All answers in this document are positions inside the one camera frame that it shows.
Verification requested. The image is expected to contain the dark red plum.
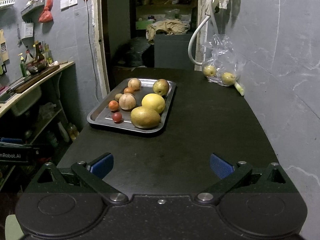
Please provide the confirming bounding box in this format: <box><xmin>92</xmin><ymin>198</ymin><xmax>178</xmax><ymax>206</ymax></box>
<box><xmin>112</xmin><ymin>112</ymin><xmax>123</xmax><ymax>123</ymax></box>

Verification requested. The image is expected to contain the large orange tangerine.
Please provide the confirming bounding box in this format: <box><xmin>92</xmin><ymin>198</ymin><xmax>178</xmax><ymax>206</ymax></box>
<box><xmin>108</xmin><ymin>100</ymin><xmax>119</xmax><ymax>112</ymax></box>

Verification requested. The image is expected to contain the yellow-green pear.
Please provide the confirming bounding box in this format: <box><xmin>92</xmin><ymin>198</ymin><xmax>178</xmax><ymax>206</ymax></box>
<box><xmin>130</xmin><ymin>106</ymin><xmax>161</xmax><ymax>129</ymax></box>

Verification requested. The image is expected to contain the brown kiwi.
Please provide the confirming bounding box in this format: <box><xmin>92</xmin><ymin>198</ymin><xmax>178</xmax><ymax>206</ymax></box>
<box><xmin>114</xmin><ymin>93</ymin><xmax>123</xmax><ymax>101</ymax></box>

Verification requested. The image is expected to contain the small orange tangerine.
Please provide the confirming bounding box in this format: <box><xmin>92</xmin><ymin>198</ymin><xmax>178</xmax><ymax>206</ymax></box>
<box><xmin>123</xmin><ymin>87</ymin><xmax>135</xmax><ymax>94</ymax></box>

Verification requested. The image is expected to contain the large yellow lemon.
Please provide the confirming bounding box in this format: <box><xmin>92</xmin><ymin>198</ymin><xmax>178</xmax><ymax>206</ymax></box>
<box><xmin>142</xmin><ymin>93</ymin><xmax>165</xmax><ymax>114</ymax></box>

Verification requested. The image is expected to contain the silver metal tray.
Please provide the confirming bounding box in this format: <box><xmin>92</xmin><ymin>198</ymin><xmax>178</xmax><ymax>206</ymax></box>
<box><xmin>87</xmin><ymin>78</ymin><xmax>176</xmax><ymax>134</ymax></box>

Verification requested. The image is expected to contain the green onion stalk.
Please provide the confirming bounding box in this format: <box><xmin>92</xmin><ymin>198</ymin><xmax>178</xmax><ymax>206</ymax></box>
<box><xmin>234</xmin><ymin>81</ymin><xmax>245</xmax><ymax>96</ymax></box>

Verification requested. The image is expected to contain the right pear in bag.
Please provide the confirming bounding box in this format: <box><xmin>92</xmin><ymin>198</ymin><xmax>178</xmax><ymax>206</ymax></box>
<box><xmin>221</xmin><ymin>72</ymin><xmax>236</xmax><ymax>86</ymax></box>

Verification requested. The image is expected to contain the pear in bag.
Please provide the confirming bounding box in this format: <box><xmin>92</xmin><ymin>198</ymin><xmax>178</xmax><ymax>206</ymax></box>
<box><xmin>221</xmin><ymin>72</ymin><xmax>236</xmax><ymax>86</ymax></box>
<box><xmin>202</xmin><ymin>64</ymin><xmax>216</xmax><ymax>77</ymax></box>

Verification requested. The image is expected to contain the tan round fruit on tray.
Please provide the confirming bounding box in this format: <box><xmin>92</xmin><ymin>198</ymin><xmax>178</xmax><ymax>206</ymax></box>
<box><xmin>127</xmin><ymin>78</ymin><xmax>141</xmax><ymax>91</ymax></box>

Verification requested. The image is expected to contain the left pear in bag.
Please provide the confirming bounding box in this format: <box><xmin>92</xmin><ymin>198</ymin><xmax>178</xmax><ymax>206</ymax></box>
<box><xmin>202</xmin><ymin>64</ymin><xmax>216</xmax><ymax>77</ymax></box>

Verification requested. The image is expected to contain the clear plastic bag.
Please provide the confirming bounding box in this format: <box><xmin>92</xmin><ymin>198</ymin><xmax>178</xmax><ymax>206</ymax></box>
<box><xmin>202</xmin><ymin>34</ymin><xmax>246</xmax><ymax>88</ymax></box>

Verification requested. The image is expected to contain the green-brown pear on tray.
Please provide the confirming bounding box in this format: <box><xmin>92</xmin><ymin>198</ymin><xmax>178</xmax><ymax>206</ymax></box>
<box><xmin>152</xmin><ymin>79</ymin><xmax>170</xmax><ymax>96</ymax></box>

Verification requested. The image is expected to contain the wooden counter shelf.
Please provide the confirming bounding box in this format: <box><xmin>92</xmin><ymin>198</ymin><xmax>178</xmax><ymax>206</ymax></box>
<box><xmin>0</xmin><ymin>61</ymin><xmax>74</xmax><ymax>116</ymax></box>

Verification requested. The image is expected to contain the wooden cutting board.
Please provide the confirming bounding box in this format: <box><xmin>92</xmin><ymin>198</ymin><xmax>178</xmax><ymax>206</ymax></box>
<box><xmin>14</xmin><ymin>65</ymin><xmax>60</xmax><ymax>93</ymax></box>

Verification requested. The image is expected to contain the dark sauce bottle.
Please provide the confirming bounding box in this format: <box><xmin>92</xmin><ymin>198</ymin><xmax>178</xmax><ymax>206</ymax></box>
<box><xmin>34</xmin><ymin>42</ymin><xmax>47</xmax><ymax>68</ymax></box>

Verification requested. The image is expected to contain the green bottle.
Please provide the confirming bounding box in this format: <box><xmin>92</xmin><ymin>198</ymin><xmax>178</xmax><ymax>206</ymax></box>
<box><xmin>18</xmin><ymin>53</ymin><xmax>28</xmax><ymax>77</ymax></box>

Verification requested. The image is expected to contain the dark grey box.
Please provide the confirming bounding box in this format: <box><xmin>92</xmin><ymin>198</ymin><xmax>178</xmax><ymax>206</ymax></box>
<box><xmin>154</xmin><ymin>33</ymin><xmax>194</xmax><ymax>70</ymax></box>

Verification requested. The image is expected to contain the beige crumpled cloth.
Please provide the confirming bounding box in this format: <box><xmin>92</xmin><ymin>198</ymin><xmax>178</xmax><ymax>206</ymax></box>
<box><xmin>146</xmin><ymin>19</ymin><xmax>189</xmax><ymax>43</ymax></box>

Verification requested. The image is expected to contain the red plastic bag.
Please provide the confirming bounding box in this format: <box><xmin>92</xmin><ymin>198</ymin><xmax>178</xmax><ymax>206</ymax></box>
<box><xmin>39</xmin><ymin>0</ymin><xmax>53</xmax><ymax>23</ymax></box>

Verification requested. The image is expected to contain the white wall switch panel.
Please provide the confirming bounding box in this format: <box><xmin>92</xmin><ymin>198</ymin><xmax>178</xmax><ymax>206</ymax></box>
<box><xmin>60</xmin><ymin>0</ymin><xmax>78</xmax><ymax>10</ymax></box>

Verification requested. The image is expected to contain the grey wall shelf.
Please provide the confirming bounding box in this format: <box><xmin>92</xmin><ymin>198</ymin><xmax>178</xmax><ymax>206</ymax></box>
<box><xmin>21</xmin><ymin>0</ymin><xmax>45</xmax><ymax>17</ymax></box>

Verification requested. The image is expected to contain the white hose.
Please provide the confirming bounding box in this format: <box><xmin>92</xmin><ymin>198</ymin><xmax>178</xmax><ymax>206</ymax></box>
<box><xmin>187</xmin><ymin>0</ymin><xmax>217</xmax><ymax>66</ymax></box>

